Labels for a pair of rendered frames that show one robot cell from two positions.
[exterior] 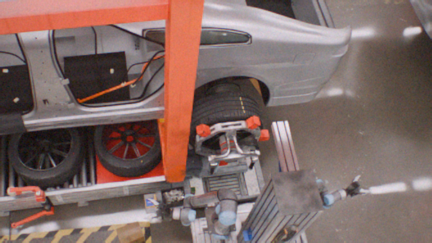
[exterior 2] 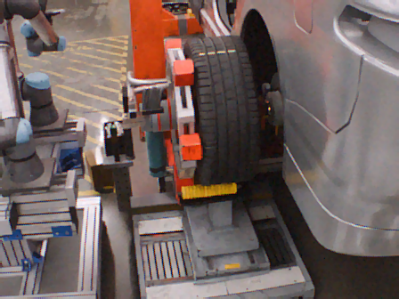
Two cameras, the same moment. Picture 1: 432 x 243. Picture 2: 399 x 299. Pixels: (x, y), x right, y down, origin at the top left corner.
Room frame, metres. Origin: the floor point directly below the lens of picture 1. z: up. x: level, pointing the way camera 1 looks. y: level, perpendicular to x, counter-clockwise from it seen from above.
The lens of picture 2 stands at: (2.35, -2.16, 1.83)
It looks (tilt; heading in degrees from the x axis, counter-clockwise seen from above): 31 degrees down; 99
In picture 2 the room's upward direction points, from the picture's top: 1 degrees counter-clockwise
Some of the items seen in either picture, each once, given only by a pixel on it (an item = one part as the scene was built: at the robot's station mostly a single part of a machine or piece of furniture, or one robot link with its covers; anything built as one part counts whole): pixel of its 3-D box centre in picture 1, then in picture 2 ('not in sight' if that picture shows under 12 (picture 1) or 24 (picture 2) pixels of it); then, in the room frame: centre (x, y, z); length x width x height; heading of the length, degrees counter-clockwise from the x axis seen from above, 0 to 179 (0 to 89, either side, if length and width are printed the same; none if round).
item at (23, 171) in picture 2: not in sight; (24, 162); (1.30, -0.68, 0.87); 0.15 x 0.15 x 0.10
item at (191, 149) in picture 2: (262, 135); (190, 147); (1.93, -0.45, 0.85); 0.09 x 0.08 x 0.07; 110
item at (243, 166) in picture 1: (220, 157); (223, 241); (1.99, -0.14, 0.13); 0.50 x 0.36 x 0.10; 110
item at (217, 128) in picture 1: (227, 140); (179, 113); (1.82, -0.16, 0.85); 0.54 x 0.07 x 0.54; 110
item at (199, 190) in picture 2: not in sight; (208, 189); (1.95, -0.23, 0.51); 0.29 x 0.06 x 0.06; 20
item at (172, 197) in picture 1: (173, 197); (116, 136); (1.35, 0.21, 0.51); 0.20 x 0.14 x 0.13; 112
